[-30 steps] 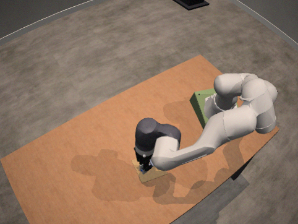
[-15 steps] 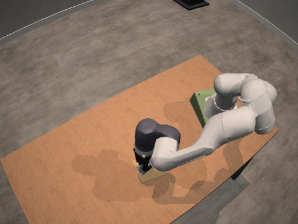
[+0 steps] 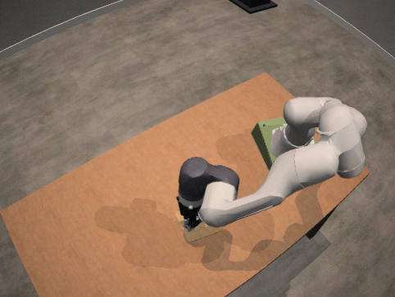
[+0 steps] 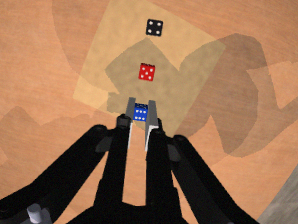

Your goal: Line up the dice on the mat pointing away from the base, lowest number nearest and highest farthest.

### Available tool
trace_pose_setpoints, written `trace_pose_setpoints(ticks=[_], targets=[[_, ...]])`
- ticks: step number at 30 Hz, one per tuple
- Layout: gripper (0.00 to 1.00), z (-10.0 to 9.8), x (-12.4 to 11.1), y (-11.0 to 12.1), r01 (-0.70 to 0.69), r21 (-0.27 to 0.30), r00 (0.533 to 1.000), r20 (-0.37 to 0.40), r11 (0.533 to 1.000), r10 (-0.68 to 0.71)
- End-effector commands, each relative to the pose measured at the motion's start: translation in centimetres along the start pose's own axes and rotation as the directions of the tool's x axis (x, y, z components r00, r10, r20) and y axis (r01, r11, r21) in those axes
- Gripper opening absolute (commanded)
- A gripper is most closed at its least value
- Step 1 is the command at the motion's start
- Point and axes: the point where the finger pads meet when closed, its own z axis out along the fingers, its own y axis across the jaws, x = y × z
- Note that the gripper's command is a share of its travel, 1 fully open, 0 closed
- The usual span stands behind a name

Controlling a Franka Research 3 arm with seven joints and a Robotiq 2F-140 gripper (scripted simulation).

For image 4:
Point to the beige square mat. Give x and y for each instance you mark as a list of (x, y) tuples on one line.
[(184, 57)]

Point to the red die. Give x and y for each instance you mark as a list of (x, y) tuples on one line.
[(146, 72)]

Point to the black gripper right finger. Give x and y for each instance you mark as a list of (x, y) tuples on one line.
[(206, 196)]

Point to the black die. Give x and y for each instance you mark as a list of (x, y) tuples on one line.
[(154, 27)]

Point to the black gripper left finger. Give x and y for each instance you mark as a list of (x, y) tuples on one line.
[(45, 199)]

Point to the blue die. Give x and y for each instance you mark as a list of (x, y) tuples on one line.
[(140, 112)]

